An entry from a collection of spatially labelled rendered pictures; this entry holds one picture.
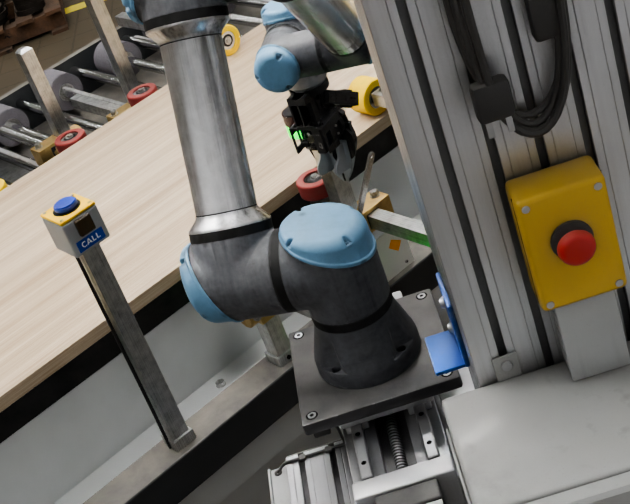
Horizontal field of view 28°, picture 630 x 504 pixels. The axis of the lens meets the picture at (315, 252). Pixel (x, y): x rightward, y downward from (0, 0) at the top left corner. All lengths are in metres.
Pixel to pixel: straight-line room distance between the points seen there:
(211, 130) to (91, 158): 1.35
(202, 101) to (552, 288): 0.62
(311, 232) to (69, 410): 0.92
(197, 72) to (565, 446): 0.73
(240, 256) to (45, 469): 0.90
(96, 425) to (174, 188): 0.56
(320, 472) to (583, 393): 0.54
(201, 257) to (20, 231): 1.18
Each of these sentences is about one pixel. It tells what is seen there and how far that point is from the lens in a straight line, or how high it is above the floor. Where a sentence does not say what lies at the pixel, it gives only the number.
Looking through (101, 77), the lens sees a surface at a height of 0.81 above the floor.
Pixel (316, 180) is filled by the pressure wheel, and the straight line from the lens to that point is 2.53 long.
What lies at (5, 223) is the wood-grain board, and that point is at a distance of 2.90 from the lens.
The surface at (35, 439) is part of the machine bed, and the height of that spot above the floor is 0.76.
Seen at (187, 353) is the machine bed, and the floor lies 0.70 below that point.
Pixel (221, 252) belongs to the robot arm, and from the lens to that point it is 1.67.
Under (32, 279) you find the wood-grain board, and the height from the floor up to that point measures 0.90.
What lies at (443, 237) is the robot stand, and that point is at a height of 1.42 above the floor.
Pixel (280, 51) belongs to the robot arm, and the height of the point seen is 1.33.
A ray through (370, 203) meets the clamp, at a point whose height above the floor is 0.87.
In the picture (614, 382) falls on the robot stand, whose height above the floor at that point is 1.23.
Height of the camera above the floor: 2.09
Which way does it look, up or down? 31 degrees down
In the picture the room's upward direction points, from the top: 20 degrees counter-clockwise
